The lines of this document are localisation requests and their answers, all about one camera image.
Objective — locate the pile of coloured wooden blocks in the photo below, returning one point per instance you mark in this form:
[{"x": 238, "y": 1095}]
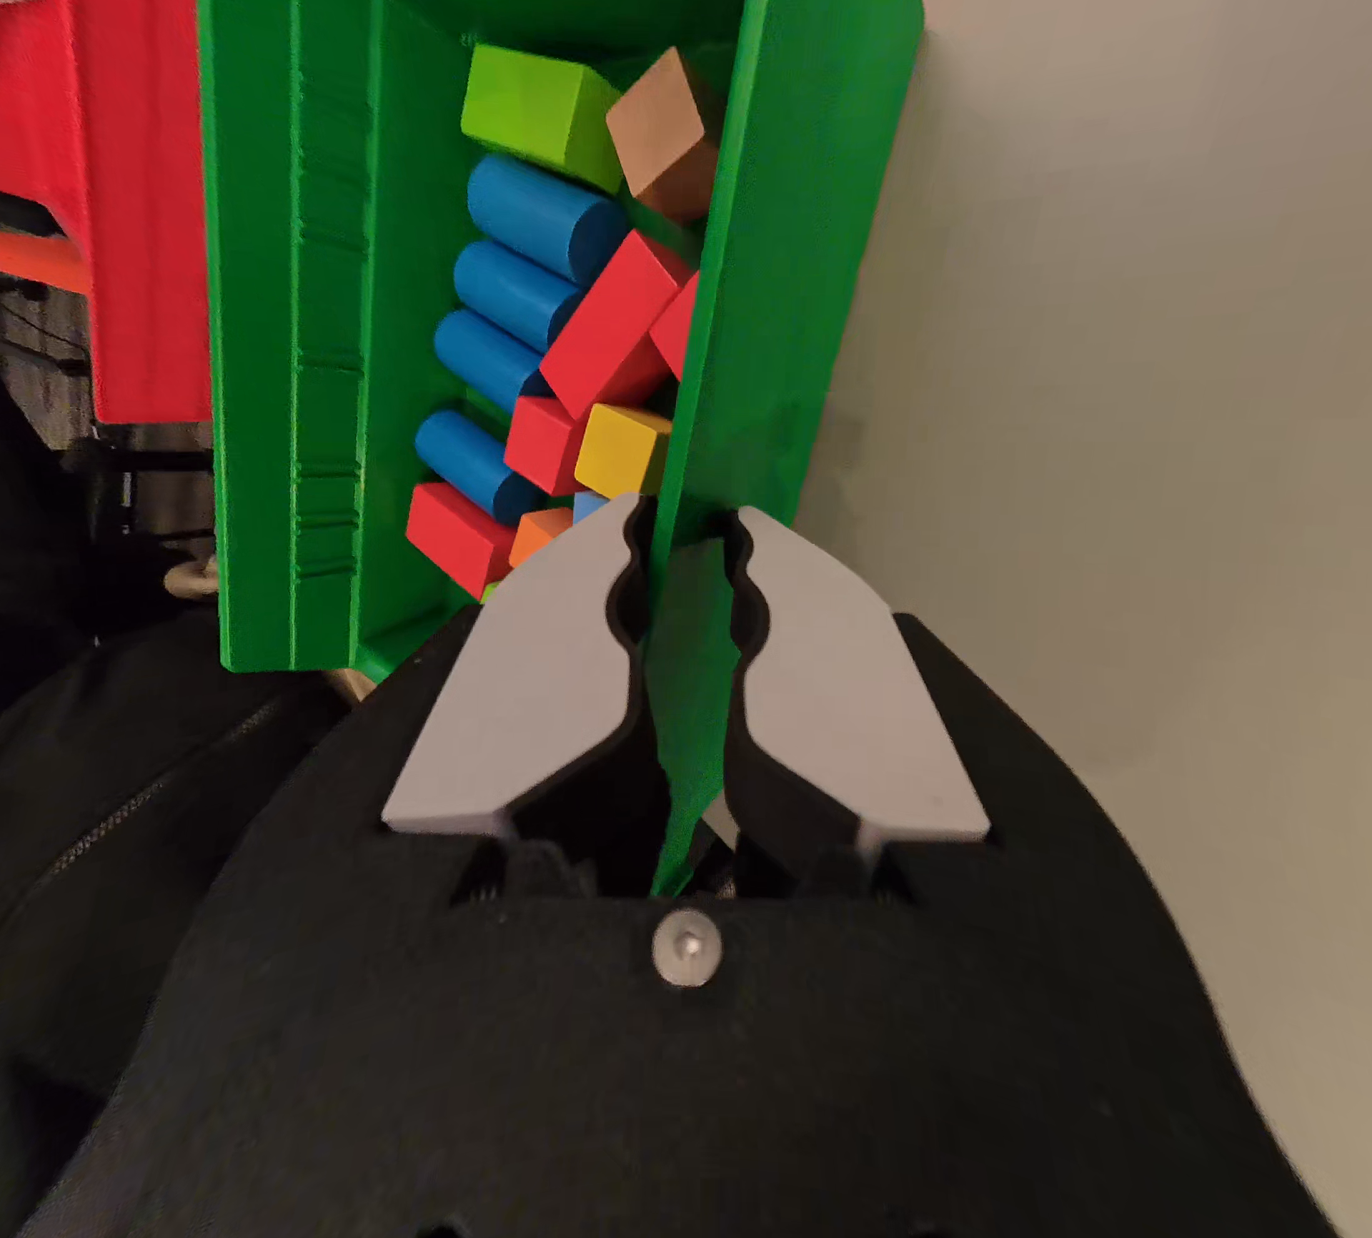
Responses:
[{"x": 611, "y": 326}]

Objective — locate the green plastic storage bin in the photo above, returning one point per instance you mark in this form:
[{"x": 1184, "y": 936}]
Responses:
[{"x": 815, "y": 187}]

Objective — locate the black metal stand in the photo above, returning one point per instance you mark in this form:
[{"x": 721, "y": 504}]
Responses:
[{"x": 139, "y": 466}]

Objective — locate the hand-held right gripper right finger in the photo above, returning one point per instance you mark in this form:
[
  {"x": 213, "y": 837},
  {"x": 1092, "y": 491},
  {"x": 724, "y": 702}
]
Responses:
[{"x": 858, "y": 712}]

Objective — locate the black zippered bag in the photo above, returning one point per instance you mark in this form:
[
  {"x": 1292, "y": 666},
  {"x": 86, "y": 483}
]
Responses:
[{"x": 108, "y": 830}]

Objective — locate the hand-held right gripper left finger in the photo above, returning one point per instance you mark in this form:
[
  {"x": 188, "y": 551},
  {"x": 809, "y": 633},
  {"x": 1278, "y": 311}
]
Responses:
[{"x": 515, "y": 690}]

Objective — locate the red plastic storage bin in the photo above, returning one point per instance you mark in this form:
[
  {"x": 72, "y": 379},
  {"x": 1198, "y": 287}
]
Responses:
[{"x": 139, "y": 187}]

